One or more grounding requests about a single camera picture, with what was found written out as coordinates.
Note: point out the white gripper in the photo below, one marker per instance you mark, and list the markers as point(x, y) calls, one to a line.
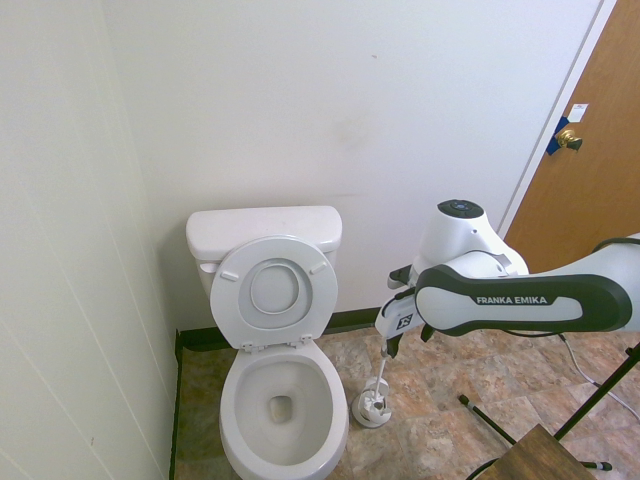
point(395, 315)

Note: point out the white toilet brush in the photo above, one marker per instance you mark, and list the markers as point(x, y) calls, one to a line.
point(378, 370)

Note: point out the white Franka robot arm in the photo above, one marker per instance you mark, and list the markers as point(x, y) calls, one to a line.
point(500, 300)

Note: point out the white toilet brush holder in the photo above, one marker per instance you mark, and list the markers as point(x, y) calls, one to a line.
point(370, 417)

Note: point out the white toilet tank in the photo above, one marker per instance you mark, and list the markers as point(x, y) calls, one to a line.
point(332, 270)

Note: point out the white toilet seat lid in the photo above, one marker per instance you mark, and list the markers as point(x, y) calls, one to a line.
point(275, 320)

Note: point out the white toilet bowl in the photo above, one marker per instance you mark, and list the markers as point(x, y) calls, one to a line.
point(250, 440)

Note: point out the white toilet tank lid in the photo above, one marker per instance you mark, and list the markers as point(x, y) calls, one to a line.
point(260, 225)

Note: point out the dark wooden table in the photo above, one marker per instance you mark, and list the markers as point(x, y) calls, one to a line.
point(540, 457)

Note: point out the white flush lever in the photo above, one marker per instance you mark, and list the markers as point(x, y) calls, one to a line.
point(207, 267)

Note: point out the brown wooden door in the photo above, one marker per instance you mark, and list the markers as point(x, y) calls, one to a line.
point(590, 190)

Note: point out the blue tape strip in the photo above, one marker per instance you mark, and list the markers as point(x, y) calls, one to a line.
point(554, 146)

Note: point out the brass door knob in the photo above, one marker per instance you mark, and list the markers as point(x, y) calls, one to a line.
point(566, 137)

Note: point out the white paper label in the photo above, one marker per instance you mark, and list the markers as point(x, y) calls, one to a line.
point(578, 112)

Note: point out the black camera tripod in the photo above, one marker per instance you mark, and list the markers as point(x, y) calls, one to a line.
point(590, 405)

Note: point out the white door frame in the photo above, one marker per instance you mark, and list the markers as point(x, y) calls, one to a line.
point(550, 125)

